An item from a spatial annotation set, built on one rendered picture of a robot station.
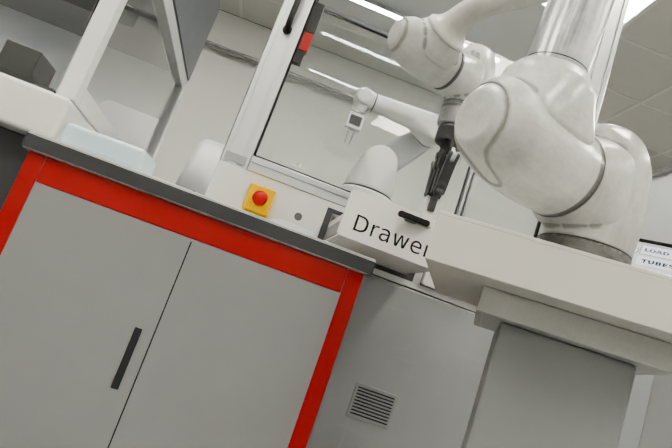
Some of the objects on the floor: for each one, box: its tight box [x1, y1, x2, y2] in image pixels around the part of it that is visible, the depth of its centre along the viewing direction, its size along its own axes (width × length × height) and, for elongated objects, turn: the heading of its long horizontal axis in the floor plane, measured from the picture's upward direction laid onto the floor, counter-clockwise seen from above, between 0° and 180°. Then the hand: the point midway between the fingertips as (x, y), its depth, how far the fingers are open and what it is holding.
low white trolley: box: [0, 131, 376, 448], centre depth 123 cm, size 58×62×76 cm
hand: (428, 212), depth 136 cm, fingers closed
